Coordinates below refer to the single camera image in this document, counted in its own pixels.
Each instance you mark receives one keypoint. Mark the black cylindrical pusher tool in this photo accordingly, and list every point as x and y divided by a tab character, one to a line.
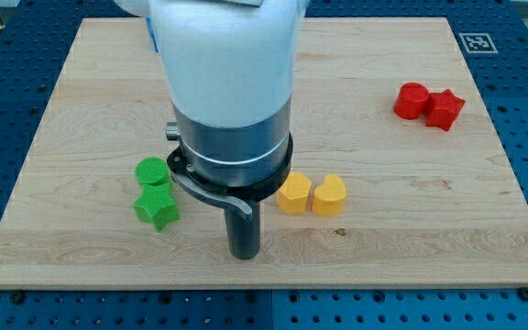
241	205

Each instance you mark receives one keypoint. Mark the wooden board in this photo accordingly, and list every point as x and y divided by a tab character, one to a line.
425	208

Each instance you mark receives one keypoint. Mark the red star block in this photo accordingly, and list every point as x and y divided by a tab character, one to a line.
442	109

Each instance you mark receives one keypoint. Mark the red cylinder block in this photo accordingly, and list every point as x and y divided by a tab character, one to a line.
411	100

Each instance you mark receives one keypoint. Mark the green star block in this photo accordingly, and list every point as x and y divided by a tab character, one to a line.
156	206

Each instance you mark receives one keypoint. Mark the yellow pentagon block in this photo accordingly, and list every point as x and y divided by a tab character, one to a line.
293	195

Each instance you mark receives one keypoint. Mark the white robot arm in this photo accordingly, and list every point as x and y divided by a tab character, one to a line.
229	67

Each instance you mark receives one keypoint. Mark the green cylinder block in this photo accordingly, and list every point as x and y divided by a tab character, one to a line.
152	171

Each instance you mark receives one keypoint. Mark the yellow heart block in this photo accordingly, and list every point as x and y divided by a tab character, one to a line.
329	197

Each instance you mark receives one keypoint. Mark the fiducial marker tag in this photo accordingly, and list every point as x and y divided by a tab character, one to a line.
477	43

